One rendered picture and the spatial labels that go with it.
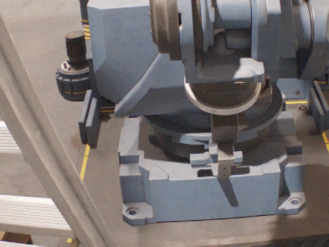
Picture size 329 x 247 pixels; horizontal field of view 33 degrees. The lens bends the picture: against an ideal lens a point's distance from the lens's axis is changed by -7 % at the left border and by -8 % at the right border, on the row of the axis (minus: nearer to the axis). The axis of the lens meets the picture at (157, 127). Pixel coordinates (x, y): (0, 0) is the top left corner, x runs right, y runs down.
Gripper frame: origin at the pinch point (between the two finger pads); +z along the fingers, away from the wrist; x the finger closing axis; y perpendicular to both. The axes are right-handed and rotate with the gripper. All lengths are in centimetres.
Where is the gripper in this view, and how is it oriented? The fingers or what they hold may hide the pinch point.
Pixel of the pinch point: (222, 141)
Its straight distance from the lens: 120.6
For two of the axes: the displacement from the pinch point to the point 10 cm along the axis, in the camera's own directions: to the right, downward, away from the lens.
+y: -10.0, 0.5, 0.6
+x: 0.0, 8.0, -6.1
